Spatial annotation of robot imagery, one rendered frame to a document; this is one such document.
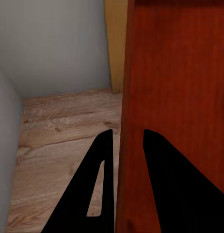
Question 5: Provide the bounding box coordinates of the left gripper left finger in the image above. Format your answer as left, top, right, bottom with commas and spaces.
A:
41, 129, 114, 233

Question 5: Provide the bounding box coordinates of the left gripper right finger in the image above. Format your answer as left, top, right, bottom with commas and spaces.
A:
143, 129, 224, 233

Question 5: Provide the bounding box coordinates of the storage box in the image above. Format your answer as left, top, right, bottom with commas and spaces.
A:
115, 0, 224, 233

